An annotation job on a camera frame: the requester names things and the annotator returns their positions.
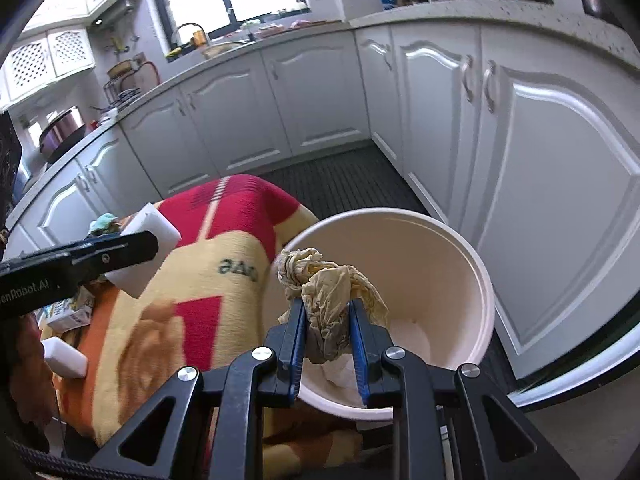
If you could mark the beige tissue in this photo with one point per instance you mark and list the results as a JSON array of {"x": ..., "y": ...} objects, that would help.
[{"x": 325, "y": 285}]

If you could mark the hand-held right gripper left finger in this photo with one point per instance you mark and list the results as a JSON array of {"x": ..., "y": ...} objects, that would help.
[{"x": 296, "y": 355}]

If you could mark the white wall cabinets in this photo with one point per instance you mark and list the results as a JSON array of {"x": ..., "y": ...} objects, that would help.
[{"x": 55, "y": 35}]

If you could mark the white orange snack packet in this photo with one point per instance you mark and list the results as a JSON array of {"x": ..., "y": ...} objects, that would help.
[{"x": 70, "y": 314}]

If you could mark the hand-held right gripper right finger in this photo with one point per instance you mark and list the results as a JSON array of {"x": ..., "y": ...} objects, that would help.
[{"x": 359, "y": 355}]

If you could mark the dish rack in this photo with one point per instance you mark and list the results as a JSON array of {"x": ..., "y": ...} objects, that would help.
[{"x": 122, "y": 91}]

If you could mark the green cloth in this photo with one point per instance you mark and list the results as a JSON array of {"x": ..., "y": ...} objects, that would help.
[{"x": 103, "y": 223}]

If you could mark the blue packet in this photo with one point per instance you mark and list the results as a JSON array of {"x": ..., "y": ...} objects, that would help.
[{"x": 387, "y": 0}]

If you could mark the white foam sponge block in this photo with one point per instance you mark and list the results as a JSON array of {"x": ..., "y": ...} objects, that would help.
[{"x": 161, "y": 221}]

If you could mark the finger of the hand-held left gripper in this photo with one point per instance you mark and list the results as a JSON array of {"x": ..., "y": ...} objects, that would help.
[{"x": 125, "y": 250}]

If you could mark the dark floor mat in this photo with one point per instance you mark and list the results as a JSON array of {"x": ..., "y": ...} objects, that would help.
[{"x": 340, "y": 180}]

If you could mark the person's left forearm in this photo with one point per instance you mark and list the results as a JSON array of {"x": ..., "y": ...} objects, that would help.
[{"x": 22, "y": 370}]

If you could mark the small white foam block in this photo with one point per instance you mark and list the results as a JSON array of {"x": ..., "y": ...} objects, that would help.
[{"x": 65, "y": 357}]

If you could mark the red yellow printed blanket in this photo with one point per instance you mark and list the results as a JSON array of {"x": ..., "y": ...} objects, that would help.
[{"x": 225, "y": 245}]

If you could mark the row of white base cabinets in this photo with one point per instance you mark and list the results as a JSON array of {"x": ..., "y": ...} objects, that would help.
[{"x": 525, "y": 185}]

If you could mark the metal cooking pot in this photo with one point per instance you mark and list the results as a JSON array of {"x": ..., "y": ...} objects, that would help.
[{"x": 62, "y": 130}]

